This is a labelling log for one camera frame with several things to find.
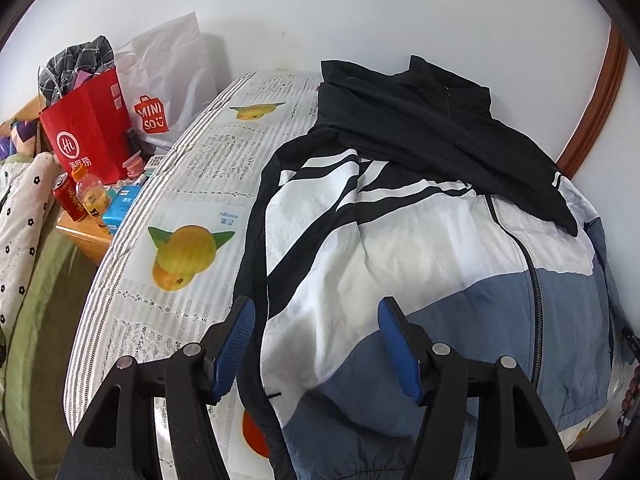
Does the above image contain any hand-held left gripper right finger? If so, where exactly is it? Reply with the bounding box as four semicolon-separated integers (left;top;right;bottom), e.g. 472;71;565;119
377;296;571;480

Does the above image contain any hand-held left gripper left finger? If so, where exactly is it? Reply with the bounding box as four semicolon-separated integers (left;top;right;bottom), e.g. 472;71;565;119
57;296;258;480

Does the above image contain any white blue black jacket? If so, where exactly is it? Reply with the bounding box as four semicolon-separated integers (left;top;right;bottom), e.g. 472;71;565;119
235;127;621;480

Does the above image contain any person's right hand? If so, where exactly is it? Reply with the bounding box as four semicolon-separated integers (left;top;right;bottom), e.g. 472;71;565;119
619;375;640;433

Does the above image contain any fruit print lace tablecloth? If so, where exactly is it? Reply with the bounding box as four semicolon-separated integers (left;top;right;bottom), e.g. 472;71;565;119
67;70;616;480

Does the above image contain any blue carton box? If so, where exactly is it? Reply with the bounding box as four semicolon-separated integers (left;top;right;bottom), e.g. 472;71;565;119
102;185;142;235

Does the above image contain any wooden nightstand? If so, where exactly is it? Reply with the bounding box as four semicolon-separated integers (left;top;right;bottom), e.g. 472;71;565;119
55;210;113;266

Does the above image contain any green bed sheet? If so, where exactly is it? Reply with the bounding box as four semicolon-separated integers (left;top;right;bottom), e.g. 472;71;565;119
0;157;108;480

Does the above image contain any orange drink bottle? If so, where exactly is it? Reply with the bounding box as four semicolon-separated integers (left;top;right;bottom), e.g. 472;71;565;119
70;164;113;233

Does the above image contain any red drink can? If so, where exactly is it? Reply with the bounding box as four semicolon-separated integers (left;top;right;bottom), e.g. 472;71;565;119
52;171;88;222

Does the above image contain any white floral quilt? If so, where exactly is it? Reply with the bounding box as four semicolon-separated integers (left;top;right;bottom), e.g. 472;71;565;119
0;152;58;341

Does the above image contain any red paper bag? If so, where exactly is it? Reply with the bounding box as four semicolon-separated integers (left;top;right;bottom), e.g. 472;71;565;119
39;67;135;186

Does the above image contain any white plastic shopping bag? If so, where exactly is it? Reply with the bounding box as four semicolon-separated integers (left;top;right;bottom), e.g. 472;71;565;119
114;11;218;148

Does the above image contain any purple pillow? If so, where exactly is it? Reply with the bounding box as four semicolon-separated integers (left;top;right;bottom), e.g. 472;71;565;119
0;120;41;158

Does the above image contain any wooden bed headboard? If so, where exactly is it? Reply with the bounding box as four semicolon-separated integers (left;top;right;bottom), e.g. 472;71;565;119
0;94;56;153

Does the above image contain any grey plaid cloth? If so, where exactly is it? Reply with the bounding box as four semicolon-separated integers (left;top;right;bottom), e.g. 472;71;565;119
37;35;117;108

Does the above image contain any brown wooden door frame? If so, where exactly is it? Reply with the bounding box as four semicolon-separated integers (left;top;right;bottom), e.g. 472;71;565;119
555;25;628;177

